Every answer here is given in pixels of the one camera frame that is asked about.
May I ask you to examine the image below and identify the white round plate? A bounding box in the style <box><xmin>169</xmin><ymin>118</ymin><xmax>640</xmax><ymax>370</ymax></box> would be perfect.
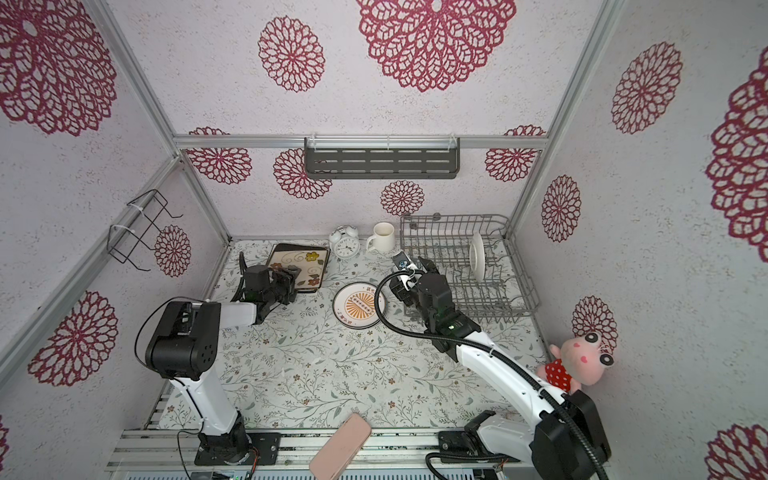
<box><xmin>333</xmin><ymin>282</ymin><xmax>380</xmax><ymax>330</ymax></box>
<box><xmin>469</xmin><ymin>232</ymin><xmax>486</xmax><ymax>282</ymax></box>

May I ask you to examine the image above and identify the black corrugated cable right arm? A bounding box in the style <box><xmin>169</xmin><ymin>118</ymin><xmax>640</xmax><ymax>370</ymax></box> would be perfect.
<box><xmin>373</xmin><ymin>269</ymin><xmax>610</xmax><ymax>480</ymax></box>

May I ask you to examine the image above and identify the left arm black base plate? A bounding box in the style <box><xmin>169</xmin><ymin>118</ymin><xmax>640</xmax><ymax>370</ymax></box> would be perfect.
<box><xmin>194</xmin><ymin>432</ymin><xmax>282</xmax><ymax>467</ymax></box>

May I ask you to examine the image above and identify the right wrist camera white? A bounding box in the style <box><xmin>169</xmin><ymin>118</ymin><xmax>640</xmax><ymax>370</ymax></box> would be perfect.
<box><xmin>392</xmin><ymin>251</ymin><xmax>421</xmax><ymax>282</ymax></box>

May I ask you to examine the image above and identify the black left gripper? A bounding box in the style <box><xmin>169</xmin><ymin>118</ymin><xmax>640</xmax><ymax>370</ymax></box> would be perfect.
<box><xmin>265</xmin><ymin>268</ymin><xmax>301</xmax><ymax>306</ymax></box>

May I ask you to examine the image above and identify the pink phone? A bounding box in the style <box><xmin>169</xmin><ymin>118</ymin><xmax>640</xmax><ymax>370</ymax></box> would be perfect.
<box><xmin>309</xmin><ymin>413</ymin><xmax>372</xmax><ymax>480</ymax></box>

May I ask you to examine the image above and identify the pink pig plush toy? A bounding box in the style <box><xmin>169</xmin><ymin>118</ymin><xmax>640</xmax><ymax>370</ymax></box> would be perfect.
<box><xmin>536</xmin><ymin>331</ymin><xmax>614</xmax><ymax>393</ymax></box>

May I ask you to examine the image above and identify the grey wall shelf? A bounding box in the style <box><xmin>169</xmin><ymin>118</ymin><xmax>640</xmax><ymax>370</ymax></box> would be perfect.
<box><xmin>304</xmin><ymin>137</ymin><xmax>461</xmax><ymax>180</ymax></box>

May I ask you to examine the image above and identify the white twin bell alarm clock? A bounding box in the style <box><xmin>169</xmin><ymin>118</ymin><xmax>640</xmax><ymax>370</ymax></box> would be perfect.
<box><xmin>329</xmin><ymin>225</ymin><xmax>360</xmax><ymax>260</ymax></box>

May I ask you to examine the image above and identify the white ceramic mug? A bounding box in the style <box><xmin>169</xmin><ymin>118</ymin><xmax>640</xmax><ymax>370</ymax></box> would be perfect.
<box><xmin>365</xmin><ymin>222</ymin><xmax>396</xmax><ymax>253</ymax></box>

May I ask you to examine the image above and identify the black wire wall holder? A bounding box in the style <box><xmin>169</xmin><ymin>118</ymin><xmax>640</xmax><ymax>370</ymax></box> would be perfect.
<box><xmin>105</xmin><ymin>189</ymin><xmax>183</xmax><ymax>272</ymax></box>

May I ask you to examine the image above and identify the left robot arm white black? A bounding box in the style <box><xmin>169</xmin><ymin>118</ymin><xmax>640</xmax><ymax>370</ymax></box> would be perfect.
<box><xmin>145</xmin><ymin>256</ymin><xmax>301</xmax><ymax>464</ymax></box>

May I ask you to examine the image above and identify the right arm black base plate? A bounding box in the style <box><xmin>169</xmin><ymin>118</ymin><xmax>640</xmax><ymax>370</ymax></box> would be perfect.
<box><xmin>437</xmin><ymin>430</ymin><xmax>517</xmax><ymax>463</ymax></box>

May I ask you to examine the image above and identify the black square plate glossy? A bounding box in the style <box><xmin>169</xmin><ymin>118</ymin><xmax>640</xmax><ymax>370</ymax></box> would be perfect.
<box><xmin>267</xmin><ymin>243</ymin><xmax>330</xmax><ymax>293</ymax></box>

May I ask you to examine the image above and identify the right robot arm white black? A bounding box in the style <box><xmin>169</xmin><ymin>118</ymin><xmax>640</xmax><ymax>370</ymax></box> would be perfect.
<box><xmin>374</xmin><ymin>252</ymin><xmax>611</xmax><ymax>479</ymax></box>

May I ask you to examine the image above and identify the grey wire dish rack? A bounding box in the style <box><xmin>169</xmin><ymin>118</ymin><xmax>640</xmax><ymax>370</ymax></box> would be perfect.
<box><xmin>399</xmin><ymin>213</ymin><xmax>539</xmax><ymax>325</ymax></box>

